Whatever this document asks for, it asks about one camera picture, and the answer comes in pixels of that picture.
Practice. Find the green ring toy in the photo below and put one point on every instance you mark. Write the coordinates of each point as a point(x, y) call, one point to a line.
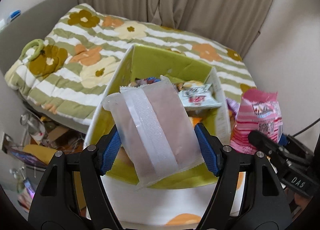
point(33, 49)

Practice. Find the blue white bottle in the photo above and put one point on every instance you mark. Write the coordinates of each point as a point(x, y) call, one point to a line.
point(13, 15)

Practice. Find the pink striped snack packet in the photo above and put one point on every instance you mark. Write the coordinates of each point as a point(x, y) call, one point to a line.
point(259, 111)

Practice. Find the orange snack packet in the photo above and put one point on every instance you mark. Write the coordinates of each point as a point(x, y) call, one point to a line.
point(195, 120)

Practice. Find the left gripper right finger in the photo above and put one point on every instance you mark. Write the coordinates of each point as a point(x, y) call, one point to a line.
point(263, 203)

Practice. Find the floral striped quilt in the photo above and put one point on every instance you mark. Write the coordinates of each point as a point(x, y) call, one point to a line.
point(83, 50)

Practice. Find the translucent white snack packet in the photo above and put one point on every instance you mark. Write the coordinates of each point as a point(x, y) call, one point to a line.
point(154, 130)

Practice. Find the purple snack bag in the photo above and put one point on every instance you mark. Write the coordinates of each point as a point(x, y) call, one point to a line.
point(233, 106)

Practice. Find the grey headboard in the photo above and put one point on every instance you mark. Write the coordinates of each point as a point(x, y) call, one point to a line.
point(35, 23)

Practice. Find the dark cartoon snack packet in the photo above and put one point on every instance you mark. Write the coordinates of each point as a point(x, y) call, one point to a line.
point(145, 81)

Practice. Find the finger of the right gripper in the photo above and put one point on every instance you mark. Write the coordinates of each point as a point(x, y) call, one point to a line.
point(262, 143)

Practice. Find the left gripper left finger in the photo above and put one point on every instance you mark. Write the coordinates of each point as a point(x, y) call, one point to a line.
point(55, 204)

